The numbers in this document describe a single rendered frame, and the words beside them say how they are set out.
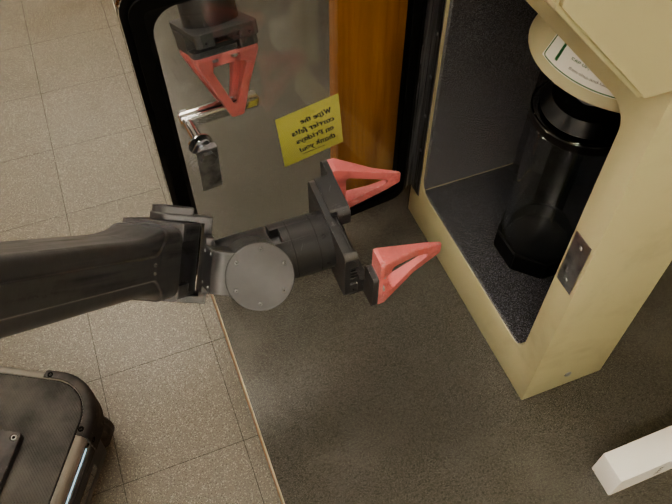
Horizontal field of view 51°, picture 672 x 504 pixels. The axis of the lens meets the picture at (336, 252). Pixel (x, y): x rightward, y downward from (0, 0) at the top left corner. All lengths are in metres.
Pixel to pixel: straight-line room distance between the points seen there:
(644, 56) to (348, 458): 0.54
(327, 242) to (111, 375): 1.41
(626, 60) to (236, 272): 0.32
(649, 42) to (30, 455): 1.49
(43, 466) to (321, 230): 1.14
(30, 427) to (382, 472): 1.06
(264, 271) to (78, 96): 2.24
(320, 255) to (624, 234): 0.27
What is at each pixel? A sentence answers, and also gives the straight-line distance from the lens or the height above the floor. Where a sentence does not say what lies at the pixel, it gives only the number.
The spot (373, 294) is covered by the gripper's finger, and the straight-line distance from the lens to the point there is 0.66.
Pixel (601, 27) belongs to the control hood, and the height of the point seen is 1.48.
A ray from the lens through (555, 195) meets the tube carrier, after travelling 0.77.
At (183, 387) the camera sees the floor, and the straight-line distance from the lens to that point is 1.95.
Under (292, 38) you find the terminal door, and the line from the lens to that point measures 0.70.
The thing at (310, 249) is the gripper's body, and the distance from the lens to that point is 0.65.
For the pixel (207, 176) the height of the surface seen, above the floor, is 1.17.
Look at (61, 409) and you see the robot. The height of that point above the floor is 0.24.
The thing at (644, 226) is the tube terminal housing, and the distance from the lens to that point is 0.65.
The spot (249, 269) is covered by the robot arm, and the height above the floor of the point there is 1.25.
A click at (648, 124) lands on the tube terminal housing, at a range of 0.54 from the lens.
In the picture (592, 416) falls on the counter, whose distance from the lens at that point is 0.90.
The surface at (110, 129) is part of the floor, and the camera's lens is 2.61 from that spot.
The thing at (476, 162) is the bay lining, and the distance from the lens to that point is 0.95.
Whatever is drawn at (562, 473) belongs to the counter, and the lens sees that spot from 0.86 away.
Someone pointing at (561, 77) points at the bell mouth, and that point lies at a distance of 0.64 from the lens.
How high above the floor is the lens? 1.72
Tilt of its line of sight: 54 degrees down
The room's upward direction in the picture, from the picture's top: straight up
